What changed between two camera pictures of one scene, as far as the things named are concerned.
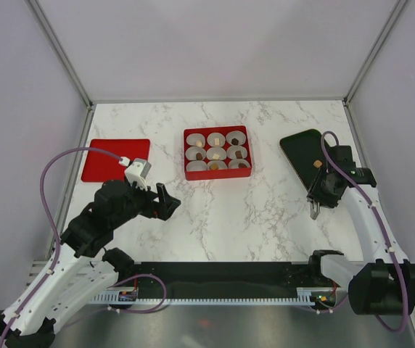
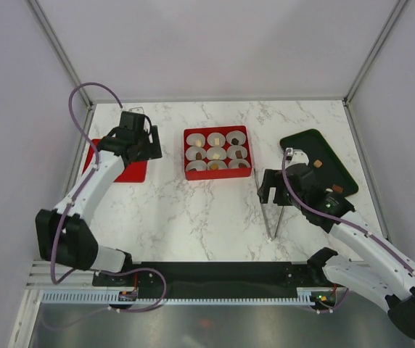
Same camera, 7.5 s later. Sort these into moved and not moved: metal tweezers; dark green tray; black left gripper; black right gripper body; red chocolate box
Moved: metal tweezers; black left gripper; black right gripper body
Not moved: dark green tray; red chocolate box
